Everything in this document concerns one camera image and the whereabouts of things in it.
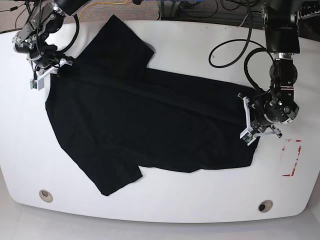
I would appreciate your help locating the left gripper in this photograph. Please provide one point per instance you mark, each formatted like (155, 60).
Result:
(263, 111)

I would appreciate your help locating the black t-shirt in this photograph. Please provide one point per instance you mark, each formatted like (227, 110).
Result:
(112, 114)

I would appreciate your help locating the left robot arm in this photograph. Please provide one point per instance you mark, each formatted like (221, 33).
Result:
(280, 19)

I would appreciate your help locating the right table grommet hole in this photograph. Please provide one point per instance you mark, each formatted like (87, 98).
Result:
(265, 206)

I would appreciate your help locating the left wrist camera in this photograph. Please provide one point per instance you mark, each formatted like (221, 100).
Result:
(248, 138)

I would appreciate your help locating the black tripod stand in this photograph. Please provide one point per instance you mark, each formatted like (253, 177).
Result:
(13, 15)

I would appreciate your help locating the table grommet hole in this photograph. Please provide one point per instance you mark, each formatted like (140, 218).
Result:
(45, 196)
(265, 206)

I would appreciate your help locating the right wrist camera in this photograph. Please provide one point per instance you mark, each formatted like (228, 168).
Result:
(37, 84)

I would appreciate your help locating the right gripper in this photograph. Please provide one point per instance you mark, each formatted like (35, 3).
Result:
(43, 58)

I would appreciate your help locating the left table grommet hole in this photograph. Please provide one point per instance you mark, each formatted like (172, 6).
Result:
(45, 196)

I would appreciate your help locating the red tape rectangle marking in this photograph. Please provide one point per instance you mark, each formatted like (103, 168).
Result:
(289, 157)

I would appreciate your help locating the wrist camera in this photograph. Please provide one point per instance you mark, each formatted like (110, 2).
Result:
(37, 84)
(248, 138)

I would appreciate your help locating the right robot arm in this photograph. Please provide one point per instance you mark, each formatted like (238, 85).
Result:
(45, 19)

